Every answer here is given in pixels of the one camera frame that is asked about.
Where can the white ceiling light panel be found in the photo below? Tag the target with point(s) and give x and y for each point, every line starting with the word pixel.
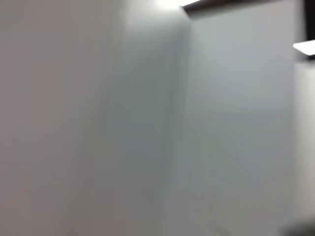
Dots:
pixel 306 49

